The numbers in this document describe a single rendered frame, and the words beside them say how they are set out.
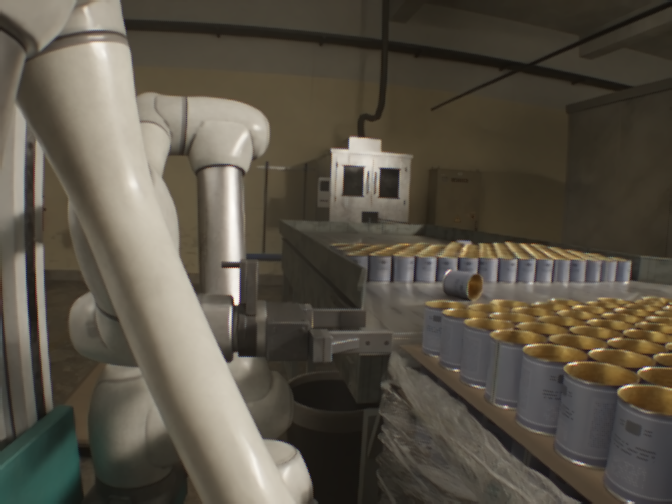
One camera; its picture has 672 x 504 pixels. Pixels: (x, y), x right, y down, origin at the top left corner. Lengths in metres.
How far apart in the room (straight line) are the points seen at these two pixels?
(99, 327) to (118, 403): 0.30
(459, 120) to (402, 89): 1.13
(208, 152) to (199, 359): 0.72
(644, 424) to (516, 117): 8.41
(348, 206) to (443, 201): 2.10
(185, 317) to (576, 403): 0.33
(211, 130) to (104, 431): 0.62
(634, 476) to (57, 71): 0.51
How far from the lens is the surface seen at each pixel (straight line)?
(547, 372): 0.49
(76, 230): 0.48
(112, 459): 0.91
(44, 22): 0.23
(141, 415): 0.87
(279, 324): 0.55
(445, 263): 1.39
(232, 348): 0.59
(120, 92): 0.37
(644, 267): 1.91
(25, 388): 0.85
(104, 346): 0.60
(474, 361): 0.61
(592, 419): 0.44
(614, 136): 4.31
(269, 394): 0.91
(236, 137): 1.01
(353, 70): 7.68
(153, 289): 0.33
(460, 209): 7.60
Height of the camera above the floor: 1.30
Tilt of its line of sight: 6 degrees down
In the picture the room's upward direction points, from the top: 3 degrees clockwise
